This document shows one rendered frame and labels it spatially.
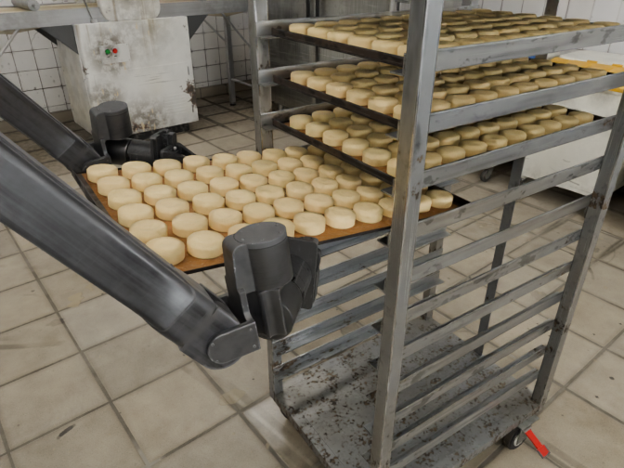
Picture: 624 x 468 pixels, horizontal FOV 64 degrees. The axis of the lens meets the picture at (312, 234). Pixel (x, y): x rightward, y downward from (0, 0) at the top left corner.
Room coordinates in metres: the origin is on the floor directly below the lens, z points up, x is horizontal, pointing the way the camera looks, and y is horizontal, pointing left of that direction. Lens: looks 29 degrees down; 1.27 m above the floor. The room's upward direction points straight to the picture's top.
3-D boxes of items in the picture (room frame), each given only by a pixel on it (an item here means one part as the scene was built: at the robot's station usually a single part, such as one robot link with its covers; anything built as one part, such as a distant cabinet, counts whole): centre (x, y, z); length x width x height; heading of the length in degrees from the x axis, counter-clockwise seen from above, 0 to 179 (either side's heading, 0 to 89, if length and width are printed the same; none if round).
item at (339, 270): (1.21, -0.16, 0.51); 0.64 x 0.03 x 0.03; 124
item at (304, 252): (0.53, 0.03, 0.91); 0.07 x 0.07 x 0.10; 79
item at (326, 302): (1.21, -0.16, 0.42); 0.64 x 0.03 x 0.03; 124
